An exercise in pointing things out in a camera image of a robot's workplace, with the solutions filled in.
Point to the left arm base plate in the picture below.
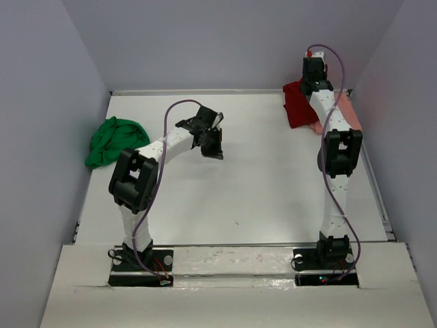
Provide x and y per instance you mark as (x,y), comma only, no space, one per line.
(129,273)

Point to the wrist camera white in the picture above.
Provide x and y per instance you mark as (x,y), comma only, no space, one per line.
(314,55)
(218,119)

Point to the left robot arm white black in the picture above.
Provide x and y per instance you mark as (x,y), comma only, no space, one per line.
(138,174)

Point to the pink folded t shirt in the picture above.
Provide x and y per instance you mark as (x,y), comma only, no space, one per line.
(348,113)

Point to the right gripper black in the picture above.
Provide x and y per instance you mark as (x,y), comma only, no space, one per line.
(323,71)

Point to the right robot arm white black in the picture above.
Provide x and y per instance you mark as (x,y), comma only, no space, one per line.
(337,159)

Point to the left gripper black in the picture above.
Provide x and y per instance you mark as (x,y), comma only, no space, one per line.
(216,152)

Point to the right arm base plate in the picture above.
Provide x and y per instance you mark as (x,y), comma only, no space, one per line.
(309,271)

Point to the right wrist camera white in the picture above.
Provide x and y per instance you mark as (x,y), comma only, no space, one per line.
(314,55)

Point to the green t shirt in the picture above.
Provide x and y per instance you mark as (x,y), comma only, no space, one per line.
(113,135)

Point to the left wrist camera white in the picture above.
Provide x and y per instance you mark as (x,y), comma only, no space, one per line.
(218,119)

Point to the red t shirt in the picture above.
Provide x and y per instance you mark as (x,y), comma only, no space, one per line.
(299,112)

